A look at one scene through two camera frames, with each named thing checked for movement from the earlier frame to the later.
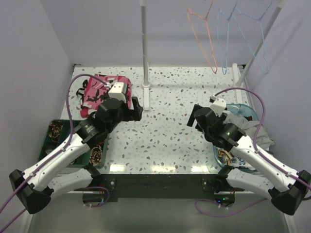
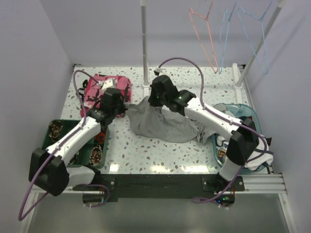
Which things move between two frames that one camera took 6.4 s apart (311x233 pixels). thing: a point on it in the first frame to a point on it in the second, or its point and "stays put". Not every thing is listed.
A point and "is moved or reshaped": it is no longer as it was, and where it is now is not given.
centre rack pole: [146, 87] stays put
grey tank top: [250, 127] is moved or reshaped
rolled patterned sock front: [95, 155] stays put
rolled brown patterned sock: [55, 127] stays put
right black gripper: [191, 119] to [152, 101]
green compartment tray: [59, 130] stays put
